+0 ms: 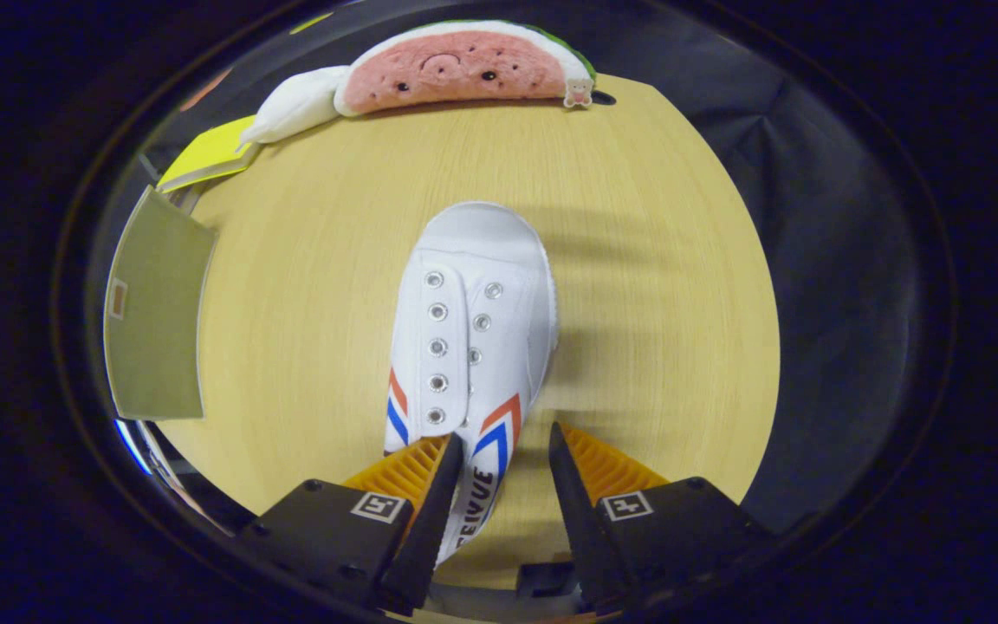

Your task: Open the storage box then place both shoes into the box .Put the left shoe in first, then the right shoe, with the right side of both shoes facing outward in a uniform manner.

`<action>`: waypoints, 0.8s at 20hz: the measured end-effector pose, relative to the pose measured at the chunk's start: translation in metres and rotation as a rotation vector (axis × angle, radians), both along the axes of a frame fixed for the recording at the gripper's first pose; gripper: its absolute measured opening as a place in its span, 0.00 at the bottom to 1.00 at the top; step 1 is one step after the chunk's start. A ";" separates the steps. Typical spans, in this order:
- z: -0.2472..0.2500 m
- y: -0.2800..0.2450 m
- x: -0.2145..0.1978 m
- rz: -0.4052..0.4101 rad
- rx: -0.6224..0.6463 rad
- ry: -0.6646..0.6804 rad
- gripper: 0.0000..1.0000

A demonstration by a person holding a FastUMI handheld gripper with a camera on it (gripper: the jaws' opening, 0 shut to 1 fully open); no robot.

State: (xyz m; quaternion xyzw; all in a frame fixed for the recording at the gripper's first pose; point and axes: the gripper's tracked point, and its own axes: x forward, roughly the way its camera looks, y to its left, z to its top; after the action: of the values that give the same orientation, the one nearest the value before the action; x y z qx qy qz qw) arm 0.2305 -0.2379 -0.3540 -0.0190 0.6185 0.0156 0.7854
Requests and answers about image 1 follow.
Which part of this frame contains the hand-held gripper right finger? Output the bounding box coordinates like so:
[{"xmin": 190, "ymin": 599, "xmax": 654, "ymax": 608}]
[{"xmin": 548, "ymin": 422, "xmax": 773, "ymax": 612}]

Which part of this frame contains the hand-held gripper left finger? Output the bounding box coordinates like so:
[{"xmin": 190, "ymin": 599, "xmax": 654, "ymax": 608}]
[{"xmin": 235, "ymin": 433, "xmax": 465, "ymax": 612}]

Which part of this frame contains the white canvas shoe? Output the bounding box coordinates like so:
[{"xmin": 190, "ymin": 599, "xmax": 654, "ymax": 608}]
[{"xmin": 382, "ymin": 202, "xmax": 561, "ymax": 569}]

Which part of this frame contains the pale fabric storage box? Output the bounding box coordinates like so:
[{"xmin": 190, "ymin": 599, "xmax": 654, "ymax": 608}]
[{"xmin": 103, "ymin": 185, "xmax": 218, "ymax": 421}]

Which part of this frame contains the blue printed board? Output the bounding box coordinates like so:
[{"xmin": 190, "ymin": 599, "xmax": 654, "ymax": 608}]
[{"xmin": 114, "ymin": 419, "xmax": 155, "ymax": 476}]

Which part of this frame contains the yellow book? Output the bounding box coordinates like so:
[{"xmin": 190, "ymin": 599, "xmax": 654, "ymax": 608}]
[{"xmin": 157, "ymin": 115, "xmax": 262, "ymax": 193}]

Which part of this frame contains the white plush toy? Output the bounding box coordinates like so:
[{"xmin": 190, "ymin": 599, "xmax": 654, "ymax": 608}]
[{"xmin": 239, "ymin": 65, "xmax": 350, "ymax": 146}]

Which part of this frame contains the watermelon slice plush toy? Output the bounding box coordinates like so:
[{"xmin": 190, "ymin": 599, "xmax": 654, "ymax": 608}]
[{"xmin": 333, "ymin": 20, "xmax": 597, "ymax": 118}]

